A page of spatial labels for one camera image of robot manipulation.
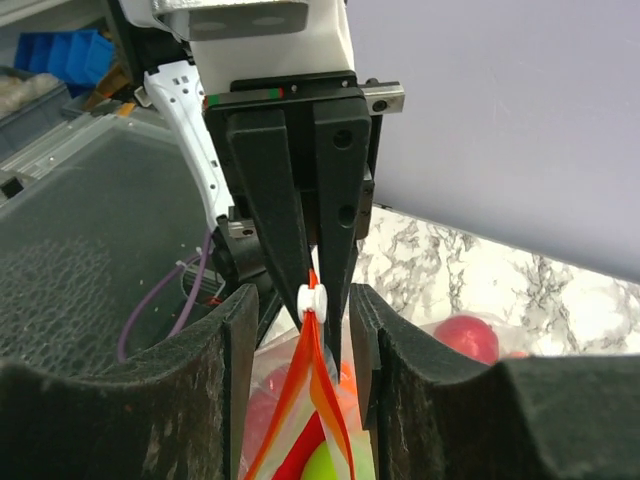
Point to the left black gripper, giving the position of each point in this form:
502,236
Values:
299,156

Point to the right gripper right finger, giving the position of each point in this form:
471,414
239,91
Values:
433,413

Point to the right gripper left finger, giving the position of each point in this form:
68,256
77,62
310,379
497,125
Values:
174,411

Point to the red apple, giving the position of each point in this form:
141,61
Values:
470,336

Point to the green fruit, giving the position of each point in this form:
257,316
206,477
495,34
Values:
320,465

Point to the red bell pepper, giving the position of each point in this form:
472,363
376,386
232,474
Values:
308,441

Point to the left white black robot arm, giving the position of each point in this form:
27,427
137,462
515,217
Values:
177,93

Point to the blue storage bins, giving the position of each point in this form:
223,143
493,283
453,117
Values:
79,58

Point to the aluminium frame rail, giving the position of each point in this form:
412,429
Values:
108,160

